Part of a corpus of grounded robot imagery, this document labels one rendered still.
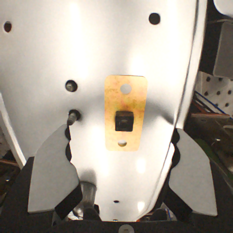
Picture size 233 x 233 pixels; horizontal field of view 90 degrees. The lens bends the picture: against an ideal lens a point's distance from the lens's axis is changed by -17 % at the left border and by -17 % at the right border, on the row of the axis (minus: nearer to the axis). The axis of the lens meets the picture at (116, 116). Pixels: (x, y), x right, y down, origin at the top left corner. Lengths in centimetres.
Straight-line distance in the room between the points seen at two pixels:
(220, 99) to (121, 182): 47
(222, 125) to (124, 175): 16
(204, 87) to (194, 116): 28
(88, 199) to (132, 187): 7
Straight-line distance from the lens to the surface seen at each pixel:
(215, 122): 25
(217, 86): 55
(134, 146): 16
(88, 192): 21
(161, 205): 31
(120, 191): 23
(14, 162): 35
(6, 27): 30
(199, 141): 20
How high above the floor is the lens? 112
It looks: 62 degrees down
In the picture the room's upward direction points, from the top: 177 degrees counter-clockwise
